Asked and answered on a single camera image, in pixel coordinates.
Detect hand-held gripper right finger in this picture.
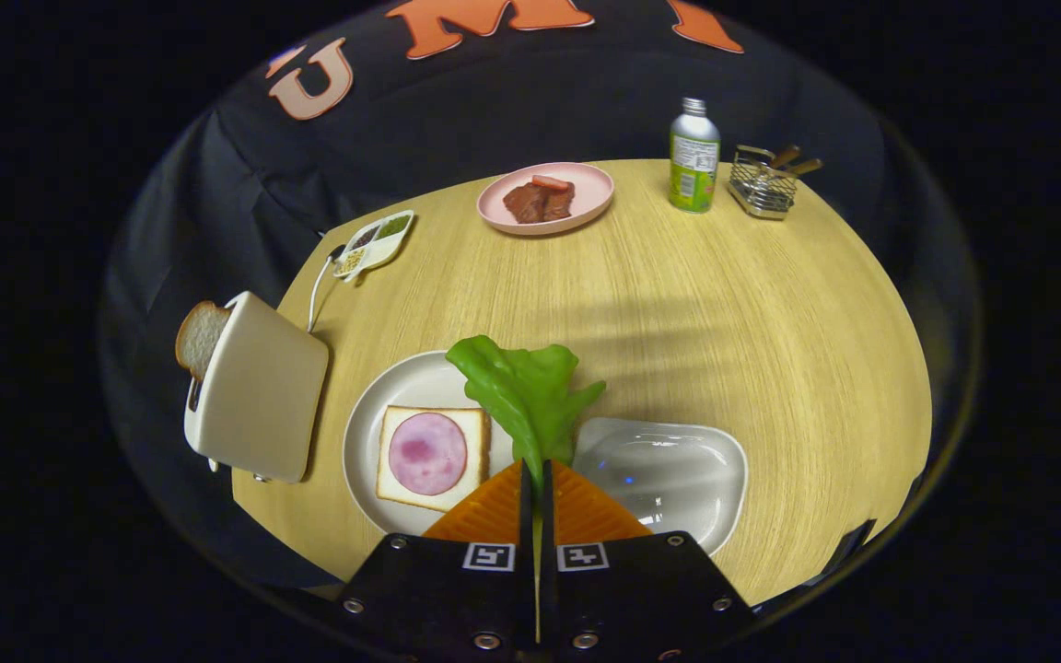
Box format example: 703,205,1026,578
540,459,759,663

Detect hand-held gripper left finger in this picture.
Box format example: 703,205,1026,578
337,460,536,663

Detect green lettuce leaf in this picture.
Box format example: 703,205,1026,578
445,335,607,503

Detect toasted bread slice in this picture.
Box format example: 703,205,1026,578
175,300,233,383

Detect white rounded dish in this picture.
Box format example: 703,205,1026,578
572,417,750,556

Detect square white bread slice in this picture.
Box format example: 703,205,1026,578
376,405,492,513

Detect pink ham slice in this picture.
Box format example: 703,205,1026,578
388,412,469,496

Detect white round plate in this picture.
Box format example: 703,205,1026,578
343,350,518,537

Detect cream white toaster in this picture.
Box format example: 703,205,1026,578
183,291,331,484

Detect white sectioned spice tray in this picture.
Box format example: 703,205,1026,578
332,210,416,284

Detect pink round plate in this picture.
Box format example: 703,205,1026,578
476,162,615,237

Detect green label metal bottle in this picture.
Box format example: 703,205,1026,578
669,98,722,215

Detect white toaster cable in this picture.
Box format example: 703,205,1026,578
308,244,345,332

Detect small wire basket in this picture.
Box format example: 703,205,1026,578
728,145,800,221

